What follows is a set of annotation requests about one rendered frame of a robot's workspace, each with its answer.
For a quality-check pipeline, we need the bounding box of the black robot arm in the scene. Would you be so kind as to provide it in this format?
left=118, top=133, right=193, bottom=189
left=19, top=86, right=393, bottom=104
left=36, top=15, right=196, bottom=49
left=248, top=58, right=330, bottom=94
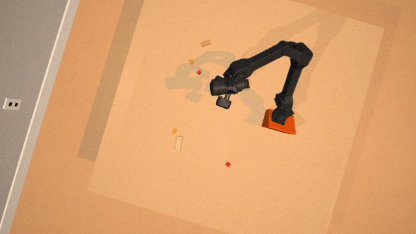
left=210, top=40, right=313, bottom=125

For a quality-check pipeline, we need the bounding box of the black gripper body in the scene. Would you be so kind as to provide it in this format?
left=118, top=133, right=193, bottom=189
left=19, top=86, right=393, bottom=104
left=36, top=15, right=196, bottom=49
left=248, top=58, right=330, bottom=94
left=216, top=91, right=238, bottom=109

